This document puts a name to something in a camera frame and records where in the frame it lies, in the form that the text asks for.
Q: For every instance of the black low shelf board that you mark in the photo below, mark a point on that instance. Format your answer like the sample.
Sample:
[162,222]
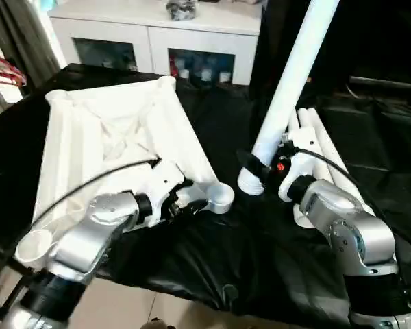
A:
[390,83]

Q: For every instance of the white plastic table top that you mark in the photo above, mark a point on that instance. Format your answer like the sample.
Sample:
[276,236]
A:
[116,130]

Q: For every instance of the white sideboard cabinet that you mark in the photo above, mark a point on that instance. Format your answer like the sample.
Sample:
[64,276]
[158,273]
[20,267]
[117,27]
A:
[192,34]

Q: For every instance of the small white jar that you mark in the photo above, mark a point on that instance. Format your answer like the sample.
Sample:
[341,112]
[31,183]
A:
[209,74]
[225,77]

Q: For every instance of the red bottle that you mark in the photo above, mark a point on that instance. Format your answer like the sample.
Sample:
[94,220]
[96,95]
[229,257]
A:
[174,67]

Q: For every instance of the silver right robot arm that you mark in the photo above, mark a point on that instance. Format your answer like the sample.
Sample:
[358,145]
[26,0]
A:
[356,233]

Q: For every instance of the grey crumpled object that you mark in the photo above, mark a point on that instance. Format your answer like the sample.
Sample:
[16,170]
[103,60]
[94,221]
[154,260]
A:
[181,9]

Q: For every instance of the black plastic mat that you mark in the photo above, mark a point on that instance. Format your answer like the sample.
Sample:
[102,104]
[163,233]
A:
[226,253]

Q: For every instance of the black folding table frame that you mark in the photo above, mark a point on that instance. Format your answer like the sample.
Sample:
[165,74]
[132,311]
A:
[3,284]

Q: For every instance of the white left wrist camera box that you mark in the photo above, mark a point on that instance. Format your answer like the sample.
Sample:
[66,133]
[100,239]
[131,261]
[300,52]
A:
[168,175]

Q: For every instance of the white plastic table leg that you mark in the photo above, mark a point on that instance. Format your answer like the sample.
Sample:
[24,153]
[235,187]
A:
[332,161]
[308,127]
[294,75]
[292,123]

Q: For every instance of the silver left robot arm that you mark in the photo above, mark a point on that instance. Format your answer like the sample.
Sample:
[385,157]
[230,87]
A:
[89,233]

